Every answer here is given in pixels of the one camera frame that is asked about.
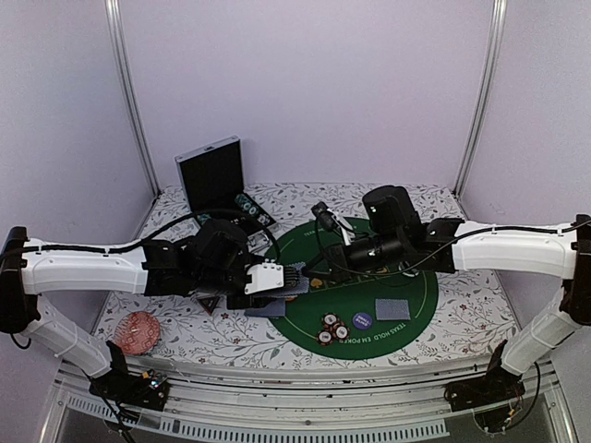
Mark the red patterned bowl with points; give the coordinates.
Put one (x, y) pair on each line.
(137, 333)

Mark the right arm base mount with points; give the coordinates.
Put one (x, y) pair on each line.
(495, 386)

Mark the round green poker mat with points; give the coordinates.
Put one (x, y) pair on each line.
(302, 320)

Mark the black triangular card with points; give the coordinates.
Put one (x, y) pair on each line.
(209, 304)

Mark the dealt playing card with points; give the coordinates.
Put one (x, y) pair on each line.
(275, 309)
(392, 309)

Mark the red black 100 chip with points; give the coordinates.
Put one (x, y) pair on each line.
(328, 320)

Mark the left aluminium frame post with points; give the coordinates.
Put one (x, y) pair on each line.
(118, 41)

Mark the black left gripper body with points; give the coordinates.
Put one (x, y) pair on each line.
(241, 305)

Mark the aluminium poker chip case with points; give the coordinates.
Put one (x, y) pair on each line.
(211, 177)

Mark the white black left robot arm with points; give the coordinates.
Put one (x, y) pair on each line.
(215, 260)

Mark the green dealer button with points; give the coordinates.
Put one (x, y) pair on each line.
(409, 273)

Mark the right poker chip stack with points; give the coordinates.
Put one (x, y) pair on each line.
(246, 204)

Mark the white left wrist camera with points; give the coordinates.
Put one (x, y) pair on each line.
(264, 277)

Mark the aluminium frame post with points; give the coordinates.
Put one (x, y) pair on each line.
(118, 41)
(492, 55)

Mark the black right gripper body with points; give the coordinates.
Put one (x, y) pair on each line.
(346, 269)

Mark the right aluminium frame post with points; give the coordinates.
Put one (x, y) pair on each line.
(492, 55)

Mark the purple small blind button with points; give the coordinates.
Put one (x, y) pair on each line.
(362, 321)

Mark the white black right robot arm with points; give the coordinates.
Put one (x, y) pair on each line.
(400, 241)

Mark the aluminium front rail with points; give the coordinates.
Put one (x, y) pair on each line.
(214, 403)

